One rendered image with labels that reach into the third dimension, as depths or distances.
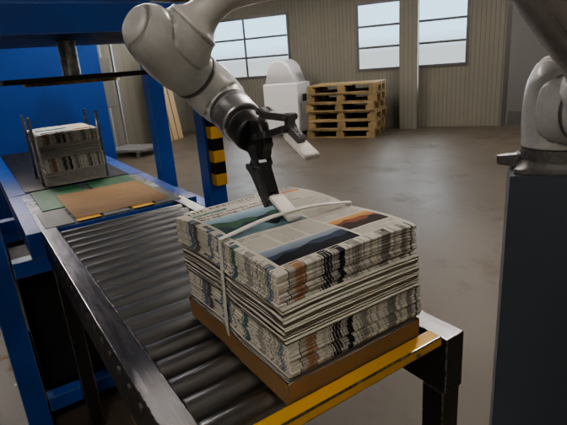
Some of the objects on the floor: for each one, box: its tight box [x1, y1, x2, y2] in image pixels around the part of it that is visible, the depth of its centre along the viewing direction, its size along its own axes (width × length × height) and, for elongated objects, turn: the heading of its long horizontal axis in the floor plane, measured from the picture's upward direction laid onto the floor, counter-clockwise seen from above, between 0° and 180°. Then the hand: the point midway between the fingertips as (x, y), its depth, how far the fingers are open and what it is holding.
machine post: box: [192, 108, 228, 207], centre depth 209 cm, size 9×9×155 cm
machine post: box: [140, 66, 178, 186], centre depth 257 cm, size 9×9×155 cm
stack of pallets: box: [305, 79, 386, 138], centre depth 823 cm, size 124×85×88 cm
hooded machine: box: [263, 59, 310, 136], centre depth 872 cm, size 72×61×134 cm
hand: (299, 185), depth 81 cm, fingers open, 13 cm apart
